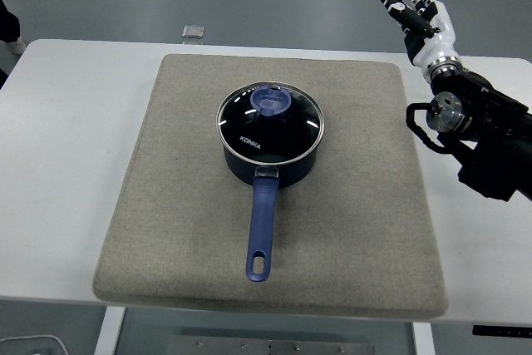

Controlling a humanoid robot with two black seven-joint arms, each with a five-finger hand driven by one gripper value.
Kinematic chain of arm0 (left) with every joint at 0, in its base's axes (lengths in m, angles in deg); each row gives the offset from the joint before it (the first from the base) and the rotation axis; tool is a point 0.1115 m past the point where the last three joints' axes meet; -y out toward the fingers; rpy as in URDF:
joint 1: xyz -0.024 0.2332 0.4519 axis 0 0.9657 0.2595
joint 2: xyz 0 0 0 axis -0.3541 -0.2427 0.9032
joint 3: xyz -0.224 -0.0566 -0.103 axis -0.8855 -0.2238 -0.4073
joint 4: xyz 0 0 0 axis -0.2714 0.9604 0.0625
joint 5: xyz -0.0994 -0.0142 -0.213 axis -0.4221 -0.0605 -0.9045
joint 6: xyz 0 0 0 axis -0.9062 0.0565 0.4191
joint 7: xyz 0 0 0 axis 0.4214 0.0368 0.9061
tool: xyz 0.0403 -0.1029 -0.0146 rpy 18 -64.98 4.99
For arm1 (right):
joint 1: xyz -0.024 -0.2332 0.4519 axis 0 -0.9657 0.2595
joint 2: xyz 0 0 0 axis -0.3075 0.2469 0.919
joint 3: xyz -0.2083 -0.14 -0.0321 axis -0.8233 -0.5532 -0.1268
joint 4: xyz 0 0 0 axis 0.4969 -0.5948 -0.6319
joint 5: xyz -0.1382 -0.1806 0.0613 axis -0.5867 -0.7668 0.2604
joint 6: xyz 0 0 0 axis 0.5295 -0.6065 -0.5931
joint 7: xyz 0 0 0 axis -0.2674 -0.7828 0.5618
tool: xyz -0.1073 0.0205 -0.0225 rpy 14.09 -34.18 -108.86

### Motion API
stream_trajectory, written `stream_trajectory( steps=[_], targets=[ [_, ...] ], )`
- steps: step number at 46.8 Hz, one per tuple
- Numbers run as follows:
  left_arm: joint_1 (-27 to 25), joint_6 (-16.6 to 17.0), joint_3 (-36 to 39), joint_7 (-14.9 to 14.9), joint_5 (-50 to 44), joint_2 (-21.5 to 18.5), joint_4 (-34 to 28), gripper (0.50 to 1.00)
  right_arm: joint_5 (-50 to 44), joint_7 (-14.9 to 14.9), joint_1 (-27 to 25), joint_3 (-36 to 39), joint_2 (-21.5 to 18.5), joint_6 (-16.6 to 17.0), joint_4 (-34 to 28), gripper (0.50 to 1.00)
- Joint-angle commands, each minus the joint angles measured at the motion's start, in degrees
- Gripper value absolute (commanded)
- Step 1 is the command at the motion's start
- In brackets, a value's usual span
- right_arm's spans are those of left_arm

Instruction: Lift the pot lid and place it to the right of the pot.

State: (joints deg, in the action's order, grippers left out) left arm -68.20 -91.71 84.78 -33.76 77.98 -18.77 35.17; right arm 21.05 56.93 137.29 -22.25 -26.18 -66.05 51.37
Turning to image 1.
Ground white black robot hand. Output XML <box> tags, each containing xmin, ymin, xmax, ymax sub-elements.
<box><xmin>376</xmin><ymin>0</ymin><xmax>461</xmax><ymax>70</ymax></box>

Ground glass pot lid blue knob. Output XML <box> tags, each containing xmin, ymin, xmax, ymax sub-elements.
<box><xmin>215</xmin><ymin>81</ymin><xmax>327</xmax><ymax>164</ymax></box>

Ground dark pot with blue handle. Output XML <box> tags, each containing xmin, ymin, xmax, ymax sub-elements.
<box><xmin>222</xmin><ymin>130</ymin><xmax>324</xmax><ymax>284</ymax></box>

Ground small silver floor plate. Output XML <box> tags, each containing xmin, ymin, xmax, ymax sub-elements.
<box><xmin>181</xmin><ymin>24</ymin><xmax>205</xmax><ymax>40</ymax></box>

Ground black table control panel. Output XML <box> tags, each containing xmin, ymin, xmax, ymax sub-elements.
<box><xmin>472</xmin><ymin>324</ymin><xmax>532</xmax><ymax>336</ymax></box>

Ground white table leg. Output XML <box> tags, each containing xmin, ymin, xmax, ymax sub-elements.
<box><xmin>94</xmin><ymin>307</ymin><xmax>126</xmax><ymax>355</ymax></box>
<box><xmin>411</xmin><ymin>322</ymin><xmax>436</xmax><ymax>355</ymax></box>

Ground beige fabric mat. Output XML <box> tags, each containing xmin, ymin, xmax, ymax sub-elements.
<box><xmin>91</xmin><ymin>53</ymin><xmax>449</xmax><ymax>319</ymax></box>

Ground person's leg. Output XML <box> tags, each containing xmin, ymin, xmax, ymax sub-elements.
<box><xmin>0</xmin><ymin>0</ymin><xmax>21</xmax><ymax>45</ymax></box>

